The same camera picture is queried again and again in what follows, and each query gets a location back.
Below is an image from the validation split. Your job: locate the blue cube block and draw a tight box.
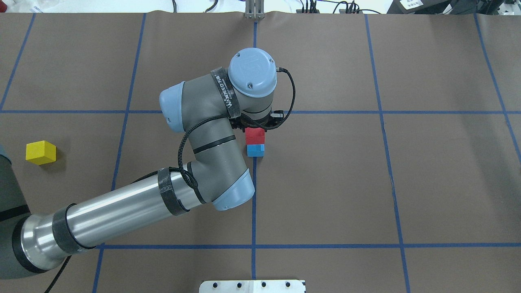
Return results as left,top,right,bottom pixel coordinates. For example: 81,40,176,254
246,144,265,157

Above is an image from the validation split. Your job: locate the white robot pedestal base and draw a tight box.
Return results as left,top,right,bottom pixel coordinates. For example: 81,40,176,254
199,279,306,293

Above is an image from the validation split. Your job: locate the red cube block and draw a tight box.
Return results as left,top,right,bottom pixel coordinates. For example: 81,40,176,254
245,127,266,145

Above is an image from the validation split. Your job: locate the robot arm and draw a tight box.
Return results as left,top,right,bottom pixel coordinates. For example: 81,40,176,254
1,48,289,280

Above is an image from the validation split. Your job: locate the yellow cube block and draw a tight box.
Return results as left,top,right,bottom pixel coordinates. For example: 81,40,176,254
25,140,57,165

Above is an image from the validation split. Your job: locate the aluminium frame post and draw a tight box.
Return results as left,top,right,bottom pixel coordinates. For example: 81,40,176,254
244,0,265,20

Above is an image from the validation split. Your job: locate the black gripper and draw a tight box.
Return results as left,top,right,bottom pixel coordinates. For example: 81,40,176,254
230,111,285,132

